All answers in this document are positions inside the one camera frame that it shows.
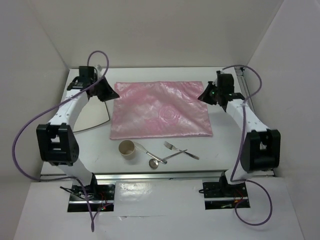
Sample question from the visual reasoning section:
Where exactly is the white square plate, black rim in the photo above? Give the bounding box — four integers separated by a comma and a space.
73, 96, 110, 132

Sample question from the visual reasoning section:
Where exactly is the aluminium right side rail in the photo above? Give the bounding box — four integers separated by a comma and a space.
234, 66, 273, 173

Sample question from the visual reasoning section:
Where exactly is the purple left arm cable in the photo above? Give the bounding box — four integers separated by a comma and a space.
12, 50, 111, 232

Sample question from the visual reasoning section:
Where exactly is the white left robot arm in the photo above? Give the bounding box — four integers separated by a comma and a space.
36, 65, 119, 200

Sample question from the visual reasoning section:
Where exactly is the beige paper cup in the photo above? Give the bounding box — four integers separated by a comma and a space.
118, 140, 136, 160

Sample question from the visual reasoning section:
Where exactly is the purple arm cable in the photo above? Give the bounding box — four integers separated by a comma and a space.
12, 50, 111, 232
221, 64, 273, 226

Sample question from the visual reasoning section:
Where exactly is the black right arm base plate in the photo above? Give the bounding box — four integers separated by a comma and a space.
198, 182, 251, 210

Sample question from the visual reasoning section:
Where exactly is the silver spoon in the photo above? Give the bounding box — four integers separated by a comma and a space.
147, 150, 187, 170

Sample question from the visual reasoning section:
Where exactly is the pink rose satin cloth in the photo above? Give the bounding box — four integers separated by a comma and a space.
109, 81, 213, 140

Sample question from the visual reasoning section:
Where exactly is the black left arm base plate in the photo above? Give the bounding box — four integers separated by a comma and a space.
60, 183, 116, 213

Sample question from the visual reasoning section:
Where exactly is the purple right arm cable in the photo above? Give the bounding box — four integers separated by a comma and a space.
221, 64, 273, 226

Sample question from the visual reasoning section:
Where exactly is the silver fork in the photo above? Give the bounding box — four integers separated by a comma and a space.
164, 141, 200, 160

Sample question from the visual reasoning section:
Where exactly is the silver table knife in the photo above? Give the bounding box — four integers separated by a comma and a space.
133, 142, 168, 164

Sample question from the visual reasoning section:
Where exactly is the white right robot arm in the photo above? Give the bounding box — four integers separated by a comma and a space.
198, 70, 281, 196

